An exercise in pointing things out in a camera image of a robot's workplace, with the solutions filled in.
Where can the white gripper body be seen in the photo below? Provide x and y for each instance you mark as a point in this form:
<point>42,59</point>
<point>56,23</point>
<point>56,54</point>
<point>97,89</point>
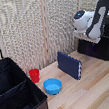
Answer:
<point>84,37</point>

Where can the red plastic cup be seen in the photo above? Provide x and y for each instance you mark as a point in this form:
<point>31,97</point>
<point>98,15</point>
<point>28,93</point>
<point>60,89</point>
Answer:
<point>34,75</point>

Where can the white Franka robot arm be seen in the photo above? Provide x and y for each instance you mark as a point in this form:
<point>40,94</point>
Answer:
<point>93,20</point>

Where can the navy blue book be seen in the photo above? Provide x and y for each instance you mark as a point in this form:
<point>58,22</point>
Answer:
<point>69,65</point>

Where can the black air fryer drawer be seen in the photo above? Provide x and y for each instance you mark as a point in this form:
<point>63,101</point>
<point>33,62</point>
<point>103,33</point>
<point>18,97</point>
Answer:
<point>90,51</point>

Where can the black fabric storage box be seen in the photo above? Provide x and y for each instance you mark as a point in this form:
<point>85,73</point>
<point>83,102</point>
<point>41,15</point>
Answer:
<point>15,94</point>

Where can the blue plastic bowl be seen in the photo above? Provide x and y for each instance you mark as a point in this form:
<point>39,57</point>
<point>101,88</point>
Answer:
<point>52,85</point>

